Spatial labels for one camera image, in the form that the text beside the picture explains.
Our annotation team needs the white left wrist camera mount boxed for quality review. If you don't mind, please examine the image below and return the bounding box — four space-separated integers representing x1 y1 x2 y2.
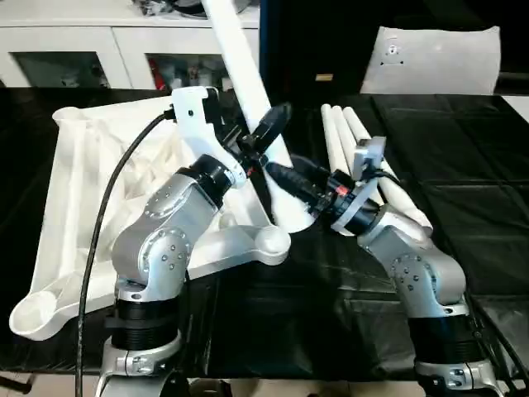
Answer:
170 84 250 179

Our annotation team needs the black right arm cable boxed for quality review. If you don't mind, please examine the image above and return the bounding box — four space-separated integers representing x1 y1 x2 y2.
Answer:
376 165 529 394

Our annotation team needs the white plastic table leg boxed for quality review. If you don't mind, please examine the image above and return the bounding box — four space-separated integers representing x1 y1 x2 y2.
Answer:
320 103 358 179
342 106 436 230
202 0 320 233
331 105 389 187

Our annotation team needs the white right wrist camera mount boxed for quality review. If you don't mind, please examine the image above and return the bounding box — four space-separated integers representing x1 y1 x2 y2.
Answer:
334 136 390 237

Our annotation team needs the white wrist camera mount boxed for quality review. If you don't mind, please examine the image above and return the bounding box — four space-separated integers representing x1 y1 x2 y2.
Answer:
170 84 250 179
334 136 390 237

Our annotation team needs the red bottle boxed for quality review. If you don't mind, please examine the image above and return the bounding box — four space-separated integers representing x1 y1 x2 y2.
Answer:
152 61 167 90

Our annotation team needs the white cushion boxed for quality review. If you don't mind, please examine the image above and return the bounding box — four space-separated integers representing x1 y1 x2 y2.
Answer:
360 25 502 95

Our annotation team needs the white plastic table top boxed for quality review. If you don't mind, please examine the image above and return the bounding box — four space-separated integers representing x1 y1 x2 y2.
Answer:
8 88 293 341

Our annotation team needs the black work mat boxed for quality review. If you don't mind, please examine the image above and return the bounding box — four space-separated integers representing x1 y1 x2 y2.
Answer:
0 86 529 383

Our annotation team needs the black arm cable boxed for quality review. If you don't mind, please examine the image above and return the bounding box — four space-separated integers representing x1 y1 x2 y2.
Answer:
376 165 529 394
76 111 179 397

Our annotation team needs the grey clutter on cabinet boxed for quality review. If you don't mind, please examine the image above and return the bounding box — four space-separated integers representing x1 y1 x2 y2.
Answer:
132 0 249 17

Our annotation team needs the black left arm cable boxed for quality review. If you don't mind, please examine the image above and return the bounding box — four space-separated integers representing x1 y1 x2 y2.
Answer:
76 111 179 397

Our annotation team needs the white cabinet with glass doors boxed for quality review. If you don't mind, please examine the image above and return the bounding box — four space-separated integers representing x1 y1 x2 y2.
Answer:
0 0 262 92

